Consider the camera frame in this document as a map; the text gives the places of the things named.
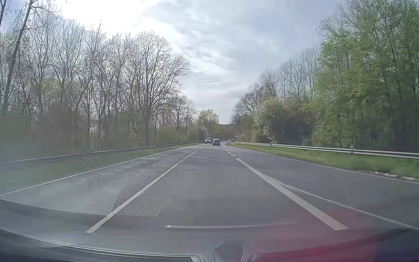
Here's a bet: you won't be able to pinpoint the grey asphalt road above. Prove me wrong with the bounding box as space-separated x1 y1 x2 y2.
0 142 419 233

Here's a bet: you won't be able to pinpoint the road markings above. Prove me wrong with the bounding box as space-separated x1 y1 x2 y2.
0 144 419 234

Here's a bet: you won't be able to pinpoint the car's own bonnet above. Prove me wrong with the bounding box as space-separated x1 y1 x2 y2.
0 193 419 262

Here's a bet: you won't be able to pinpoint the row of bare trees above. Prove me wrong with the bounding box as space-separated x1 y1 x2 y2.
0 0 232 164

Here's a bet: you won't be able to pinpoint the row of green trees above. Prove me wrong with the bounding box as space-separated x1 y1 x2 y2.
231 0 419 154

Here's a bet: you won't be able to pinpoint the metal guard rail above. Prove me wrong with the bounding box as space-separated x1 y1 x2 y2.
237 141 419 162
13 140 203 163

